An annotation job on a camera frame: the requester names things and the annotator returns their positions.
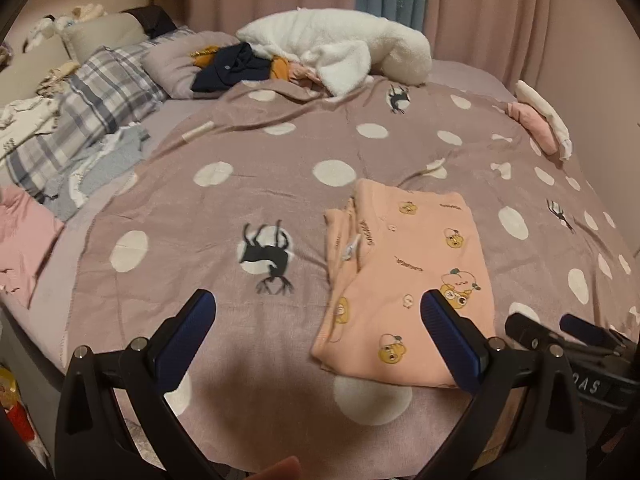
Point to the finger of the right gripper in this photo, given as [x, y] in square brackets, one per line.
[592, 335]
[532, 335]

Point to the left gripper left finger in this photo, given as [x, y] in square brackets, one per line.
[92, 440]

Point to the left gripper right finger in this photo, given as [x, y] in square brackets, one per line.
[546, 439]

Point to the peach cartoon print baby garment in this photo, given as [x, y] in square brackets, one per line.
[384, 249]

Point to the person's left hand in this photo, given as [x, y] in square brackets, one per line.
[287, 469]

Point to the folded white garment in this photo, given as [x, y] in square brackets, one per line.
[526, 94]

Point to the folded pink garment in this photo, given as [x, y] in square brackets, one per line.
[535, 124]

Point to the pink striped garment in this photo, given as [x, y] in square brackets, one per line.
[29, 231]

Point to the mauve polka dot blanket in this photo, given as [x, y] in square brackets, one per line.
[234, 201]

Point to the grey striped garment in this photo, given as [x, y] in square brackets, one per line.
[92, 168]

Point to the pink curtain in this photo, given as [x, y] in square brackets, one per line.
[539, 41]

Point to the white printed shirt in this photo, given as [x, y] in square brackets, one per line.
[21, 120]

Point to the white fluffy fleece garment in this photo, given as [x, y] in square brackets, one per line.
[342, 46]

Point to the grey plaid pillow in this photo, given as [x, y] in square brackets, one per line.
[108, 91]

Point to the beige crumpled cloth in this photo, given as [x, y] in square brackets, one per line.
[57, 80]

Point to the beige headboard cushion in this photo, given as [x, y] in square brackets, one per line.
[76, 43]

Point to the mauve pillow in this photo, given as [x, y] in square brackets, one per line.
[170, 64]

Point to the navy blue garment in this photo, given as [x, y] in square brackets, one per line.
[231, 65]

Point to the mustard orange garment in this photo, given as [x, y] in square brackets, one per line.
[279, 69]

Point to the plush toys on headboard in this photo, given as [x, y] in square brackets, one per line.
[51, 25]

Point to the dark cushion near headboard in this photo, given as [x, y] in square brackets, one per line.
[154, 20]

